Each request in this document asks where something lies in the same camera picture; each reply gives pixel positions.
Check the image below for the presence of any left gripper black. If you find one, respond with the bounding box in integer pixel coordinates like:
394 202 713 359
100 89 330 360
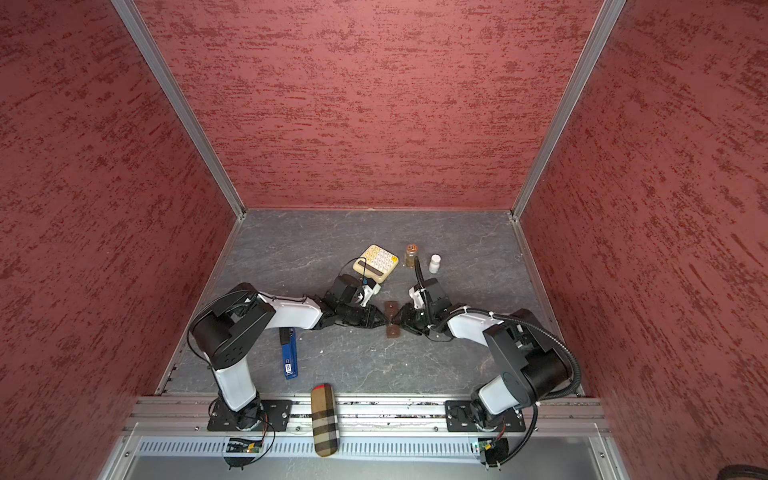
338 302 390 330

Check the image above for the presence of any brown weekly pill organizer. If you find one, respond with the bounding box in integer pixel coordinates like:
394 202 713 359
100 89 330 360
384 301 400 339

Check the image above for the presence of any white pill bottle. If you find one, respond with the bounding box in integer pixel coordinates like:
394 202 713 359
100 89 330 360
428 254 442 274

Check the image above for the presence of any clear amber pill bottle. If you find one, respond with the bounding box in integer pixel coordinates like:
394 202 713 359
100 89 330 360
404 243 419 269

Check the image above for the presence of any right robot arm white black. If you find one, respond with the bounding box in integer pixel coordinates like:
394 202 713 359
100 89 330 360
395 279 582 424

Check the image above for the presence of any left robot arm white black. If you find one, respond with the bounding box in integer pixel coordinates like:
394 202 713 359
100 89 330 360
187 274 386 414

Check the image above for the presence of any yellow calculator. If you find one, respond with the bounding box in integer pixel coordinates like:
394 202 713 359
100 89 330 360
353 244 400 283

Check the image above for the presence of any plaid glasses case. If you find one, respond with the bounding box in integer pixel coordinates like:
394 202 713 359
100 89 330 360
311 383 340 458

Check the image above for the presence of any right corner aluminium profile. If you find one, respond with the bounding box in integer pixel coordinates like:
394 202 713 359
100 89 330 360
510 0 626 222

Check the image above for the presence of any corner aluminium profile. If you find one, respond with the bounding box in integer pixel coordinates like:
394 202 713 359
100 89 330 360
510 0 626 222
111 0 247 220

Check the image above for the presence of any left corner aluminium profile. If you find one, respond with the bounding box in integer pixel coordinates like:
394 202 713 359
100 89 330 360
111 0 247 220

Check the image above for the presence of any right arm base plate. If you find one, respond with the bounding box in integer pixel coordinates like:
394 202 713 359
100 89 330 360
444 400 526 433

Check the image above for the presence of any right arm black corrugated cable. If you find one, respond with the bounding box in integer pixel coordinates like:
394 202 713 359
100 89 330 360
413 257 583 400

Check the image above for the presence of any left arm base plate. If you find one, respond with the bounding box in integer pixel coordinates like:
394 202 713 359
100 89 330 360
207 398 293 433

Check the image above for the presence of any right circuit board with wires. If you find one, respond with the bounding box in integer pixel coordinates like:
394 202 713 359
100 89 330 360
480 403 539 469

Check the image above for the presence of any circuit board with wires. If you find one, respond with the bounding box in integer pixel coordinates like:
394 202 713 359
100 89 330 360
480 403 539 469
223 413 277 470

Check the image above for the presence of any left circuit board with wires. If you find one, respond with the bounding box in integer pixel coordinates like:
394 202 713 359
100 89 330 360
223 413 277 470

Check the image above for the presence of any aluminium front rail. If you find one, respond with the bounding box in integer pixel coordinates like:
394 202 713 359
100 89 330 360
100 394 629 479

